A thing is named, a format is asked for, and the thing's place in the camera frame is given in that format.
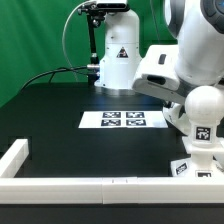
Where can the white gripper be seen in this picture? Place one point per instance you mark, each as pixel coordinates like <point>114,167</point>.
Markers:
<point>156,75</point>

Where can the white lamp bulb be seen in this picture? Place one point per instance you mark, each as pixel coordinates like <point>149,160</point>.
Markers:
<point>204,107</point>

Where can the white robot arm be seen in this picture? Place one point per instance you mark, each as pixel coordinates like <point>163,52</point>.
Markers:
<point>197,25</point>

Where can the white marker sheet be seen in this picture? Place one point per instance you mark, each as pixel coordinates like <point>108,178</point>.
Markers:
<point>123,119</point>

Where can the white front fence bar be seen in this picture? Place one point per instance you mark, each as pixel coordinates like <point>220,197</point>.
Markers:
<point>110,190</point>

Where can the white fence bar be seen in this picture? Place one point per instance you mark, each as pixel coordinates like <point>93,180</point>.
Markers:
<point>13,159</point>
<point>110,190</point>

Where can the white left fence bar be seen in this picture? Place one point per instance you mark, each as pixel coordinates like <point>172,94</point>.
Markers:
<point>13,159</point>

